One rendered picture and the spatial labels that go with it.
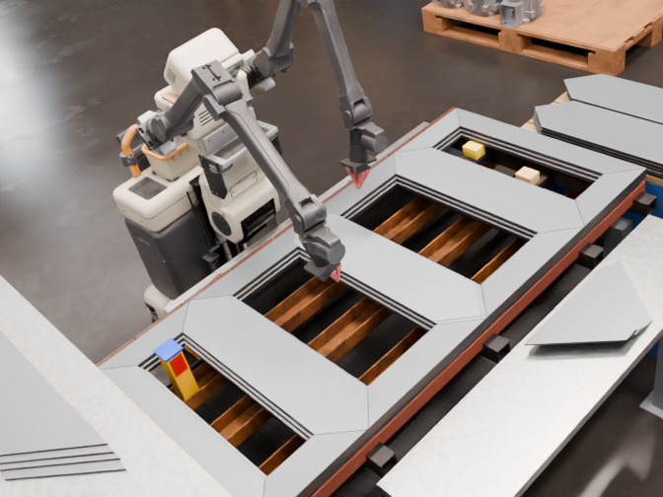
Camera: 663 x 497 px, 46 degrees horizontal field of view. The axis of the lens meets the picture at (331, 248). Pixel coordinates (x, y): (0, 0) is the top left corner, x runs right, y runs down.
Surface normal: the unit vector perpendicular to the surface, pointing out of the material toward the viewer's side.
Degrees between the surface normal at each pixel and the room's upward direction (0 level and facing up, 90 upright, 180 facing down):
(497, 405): 0
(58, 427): 0
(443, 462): 0
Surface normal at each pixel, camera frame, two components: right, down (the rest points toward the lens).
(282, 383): -0.18, -0.76
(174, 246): 0.71, 0.34
